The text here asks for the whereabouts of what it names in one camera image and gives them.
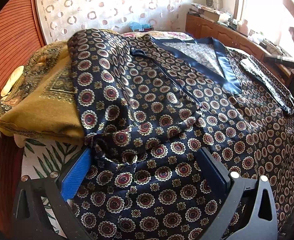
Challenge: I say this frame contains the pink vase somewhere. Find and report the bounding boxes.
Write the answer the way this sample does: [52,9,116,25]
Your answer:
[239,20,250,35]

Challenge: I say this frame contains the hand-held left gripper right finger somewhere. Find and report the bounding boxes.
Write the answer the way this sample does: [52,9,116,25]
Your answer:
[196,147,279,240]

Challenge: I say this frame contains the window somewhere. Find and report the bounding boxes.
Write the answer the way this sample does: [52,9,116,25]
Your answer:
[233,0,294,55]

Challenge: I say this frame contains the floral quilt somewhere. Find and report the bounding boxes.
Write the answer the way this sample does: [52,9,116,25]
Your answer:
[119,29,195,41]

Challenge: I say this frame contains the white circle pattern curtain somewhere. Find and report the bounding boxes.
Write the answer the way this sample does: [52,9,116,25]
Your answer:
[34,0,212,43]

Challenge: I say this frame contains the ribbed wooden panel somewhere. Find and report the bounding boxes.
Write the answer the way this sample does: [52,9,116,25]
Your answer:
[0,0,48,230]

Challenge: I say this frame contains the wooden cabinet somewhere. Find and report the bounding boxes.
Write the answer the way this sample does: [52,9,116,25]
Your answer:
[186,12,294,80]

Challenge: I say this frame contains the mustard yellow patterned cloth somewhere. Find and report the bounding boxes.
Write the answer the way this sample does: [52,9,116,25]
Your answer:
[0,41,87,146]

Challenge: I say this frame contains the blue packet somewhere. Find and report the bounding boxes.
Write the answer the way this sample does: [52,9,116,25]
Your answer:
[128,21,152,32]

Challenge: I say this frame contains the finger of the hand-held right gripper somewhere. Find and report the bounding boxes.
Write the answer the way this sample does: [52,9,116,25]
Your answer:
[263,55,294,67]

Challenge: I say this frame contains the white pillow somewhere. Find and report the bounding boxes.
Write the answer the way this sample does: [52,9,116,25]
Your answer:
[0,66,25,97]

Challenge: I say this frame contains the leaf print bed sheet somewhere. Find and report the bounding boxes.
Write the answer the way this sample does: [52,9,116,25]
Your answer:
[14,137,87,230]

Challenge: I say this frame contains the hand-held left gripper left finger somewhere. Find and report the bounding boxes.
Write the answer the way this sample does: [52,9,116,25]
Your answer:
[10,147,94,240]

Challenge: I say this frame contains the navy medallion print robe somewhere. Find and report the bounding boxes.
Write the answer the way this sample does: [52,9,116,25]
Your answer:
[67,29,294,240]

